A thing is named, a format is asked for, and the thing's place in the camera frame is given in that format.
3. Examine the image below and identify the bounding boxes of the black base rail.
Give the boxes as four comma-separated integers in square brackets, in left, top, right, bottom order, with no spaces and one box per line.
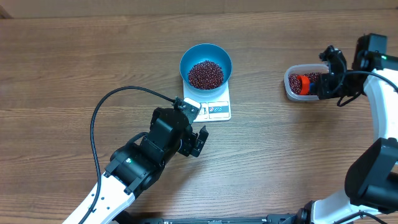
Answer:
[114,212,311,224]

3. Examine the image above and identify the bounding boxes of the orange scoop with blue handle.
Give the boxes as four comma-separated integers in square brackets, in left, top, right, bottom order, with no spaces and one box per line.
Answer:
[297,74,317,95]

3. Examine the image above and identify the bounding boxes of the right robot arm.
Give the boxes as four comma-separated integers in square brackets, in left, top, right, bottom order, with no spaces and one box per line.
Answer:
[280,33,397,224]

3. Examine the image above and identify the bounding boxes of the red beans in bowl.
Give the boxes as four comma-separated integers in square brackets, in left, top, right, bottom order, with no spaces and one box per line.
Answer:
[188,60,224,90]

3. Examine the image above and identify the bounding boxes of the blue metal bowl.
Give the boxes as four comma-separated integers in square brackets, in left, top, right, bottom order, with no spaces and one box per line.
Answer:
[179,43,233,87]

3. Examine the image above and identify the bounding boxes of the clear plastic container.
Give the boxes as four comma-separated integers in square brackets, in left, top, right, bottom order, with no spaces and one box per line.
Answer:
[284,63,328,101]

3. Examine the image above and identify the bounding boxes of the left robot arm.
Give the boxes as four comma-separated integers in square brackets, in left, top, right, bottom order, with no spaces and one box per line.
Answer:
[65,98,208,223]

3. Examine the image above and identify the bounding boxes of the white digital kitchen scale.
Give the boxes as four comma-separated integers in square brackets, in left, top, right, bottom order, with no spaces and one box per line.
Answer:
[183,82,231,123]

